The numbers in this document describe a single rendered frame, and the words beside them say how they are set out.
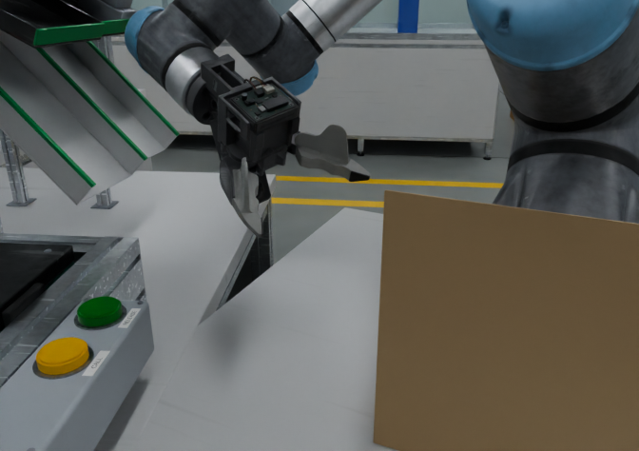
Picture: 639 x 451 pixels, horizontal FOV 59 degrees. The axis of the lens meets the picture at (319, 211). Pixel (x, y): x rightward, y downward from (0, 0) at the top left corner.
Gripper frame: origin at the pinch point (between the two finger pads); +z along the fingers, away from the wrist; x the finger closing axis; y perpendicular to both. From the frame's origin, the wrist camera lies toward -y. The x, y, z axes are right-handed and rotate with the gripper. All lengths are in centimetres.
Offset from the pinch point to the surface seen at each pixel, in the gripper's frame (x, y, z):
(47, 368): -28.9, -1.5, -0.2
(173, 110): 149, -253, -302
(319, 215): 141, -204, -121
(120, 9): 4, -4, -51
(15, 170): -15, -39, -64
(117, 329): -22.2, -4.7, -2.0
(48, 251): -22.5, -11.7, -19.8
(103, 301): -21.7, -5.3, -5.9
